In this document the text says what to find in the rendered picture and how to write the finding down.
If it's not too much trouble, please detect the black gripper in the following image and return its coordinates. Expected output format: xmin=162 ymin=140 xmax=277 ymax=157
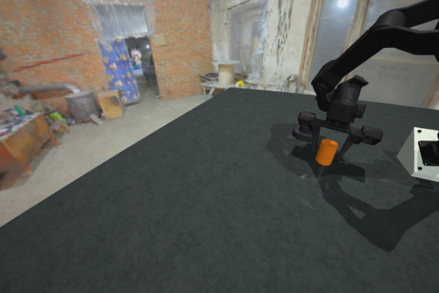
xmin=298 ymin=98 xmax=383 ymax=162

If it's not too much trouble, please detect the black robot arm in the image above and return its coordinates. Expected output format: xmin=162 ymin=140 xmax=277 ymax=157
xmin=311 ymin=0 xmax=439 ymax=166

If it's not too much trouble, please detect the orange knob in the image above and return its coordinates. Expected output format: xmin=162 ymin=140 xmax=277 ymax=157
xmin=316 ymin=139 xmax=338 ymax=165

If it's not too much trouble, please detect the black round pedestal with silver shaft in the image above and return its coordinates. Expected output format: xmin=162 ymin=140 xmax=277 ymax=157
xmin=293 ymin=125 xmax=313 ymax=141

